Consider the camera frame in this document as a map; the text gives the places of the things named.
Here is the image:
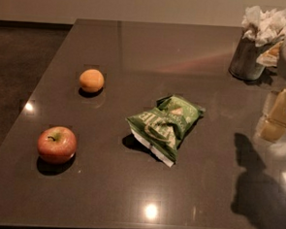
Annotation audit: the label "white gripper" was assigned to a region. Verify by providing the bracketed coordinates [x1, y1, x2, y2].
[259, 38, 286, 142]

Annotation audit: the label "red apple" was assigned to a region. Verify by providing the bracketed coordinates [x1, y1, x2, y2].
[37, 126, 78, 165]

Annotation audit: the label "grey metal can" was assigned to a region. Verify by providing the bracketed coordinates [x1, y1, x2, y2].
[228, 38, 272, 82]

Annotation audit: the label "crumpled white paper tissues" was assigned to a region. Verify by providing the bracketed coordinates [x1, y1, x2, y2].
[238, 0, 286, 69]

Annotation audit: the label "green chip bag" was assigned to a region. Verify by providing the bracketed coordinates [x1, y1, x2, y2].
[126, 95, 206, 168]

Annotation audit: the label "orange round fruit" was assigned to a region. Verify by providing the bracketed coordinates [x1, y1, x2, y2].
[79, 69, 105, 93]

